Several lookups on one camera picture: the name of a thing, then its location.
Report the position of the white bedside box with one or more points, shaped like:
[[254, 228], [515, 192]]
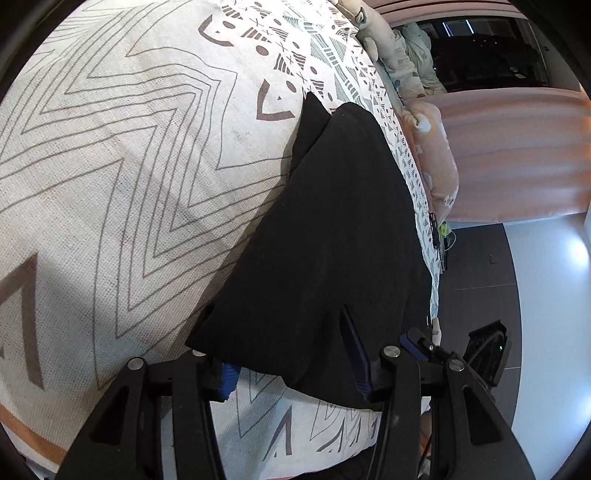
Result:
[[447, 239]]

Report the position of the patterned white bed quilt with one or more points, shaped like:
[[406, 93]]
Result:
[[140, 145]]

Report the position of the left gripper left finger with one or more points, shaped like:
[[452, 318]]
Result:
[[121, 439]]

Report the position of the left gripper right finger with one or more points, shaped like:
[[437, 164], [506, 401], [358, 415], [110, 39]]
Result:
[[439, 420]]

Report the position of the black garment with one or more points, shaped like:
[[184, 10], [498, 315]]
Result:
[[333, 272]]

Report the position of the crumpled light green blanket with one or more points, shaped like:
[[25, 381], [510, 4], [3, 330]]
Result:
[[413, 71]]

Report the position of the pink curtain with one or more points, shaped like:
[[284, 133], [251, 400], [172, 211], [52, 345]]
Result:
[[521, 146]]

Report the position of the grey plush toy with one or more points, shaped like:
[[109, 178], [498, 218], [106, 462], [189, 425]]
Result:
[[374, 32]]

